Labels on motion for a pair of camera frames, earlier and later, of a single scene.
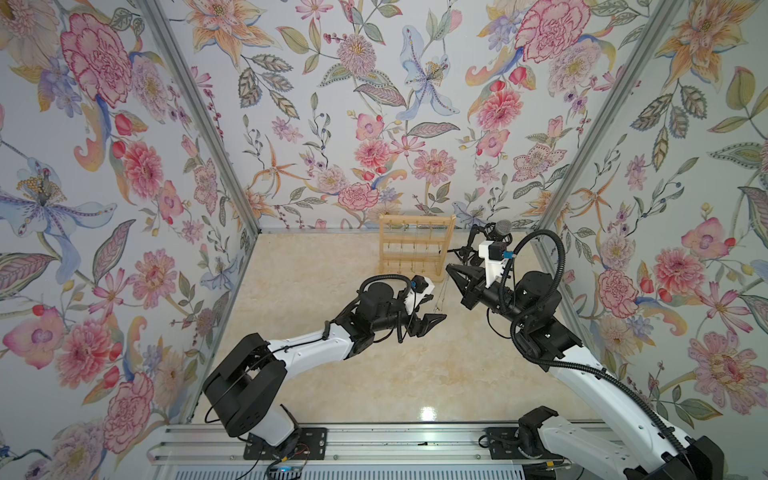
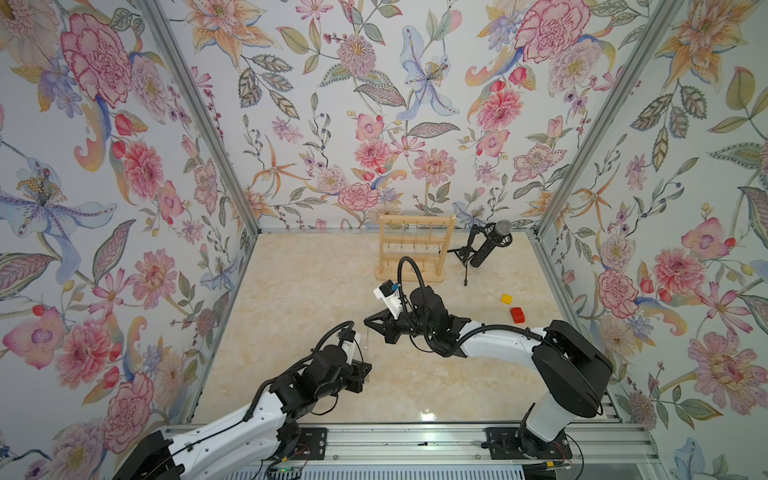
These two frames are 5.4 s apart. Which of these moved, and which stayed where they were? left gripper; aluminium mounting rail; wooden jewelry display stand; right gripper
Moved: left gripper; right gripper
Stayed: wooden jewelry display stand; aluminium mounting rail
